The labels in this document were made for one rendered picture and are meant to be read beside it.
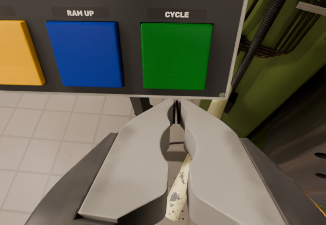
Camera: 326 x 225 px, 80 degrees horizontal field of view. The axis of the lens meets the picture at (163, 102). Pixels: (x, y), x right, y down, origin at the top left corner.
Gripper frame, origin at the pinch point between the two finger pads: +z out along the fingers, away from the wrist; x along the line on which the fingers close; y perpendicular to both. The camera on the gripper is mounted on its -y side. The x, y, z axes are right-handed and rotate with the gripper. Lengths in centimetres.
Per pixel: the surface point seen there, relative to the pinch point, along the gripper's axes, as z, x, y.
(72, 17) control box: 11.0, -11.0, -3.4
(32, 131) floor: 83, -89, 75
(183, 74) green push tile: 10.3, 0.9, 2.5
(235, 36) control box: 11.0, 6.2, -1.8
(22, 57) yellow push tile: 10.2, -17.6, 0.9
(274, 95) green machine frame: 45, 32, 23
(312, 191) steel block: 26, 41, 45
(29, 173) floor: 61, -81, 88
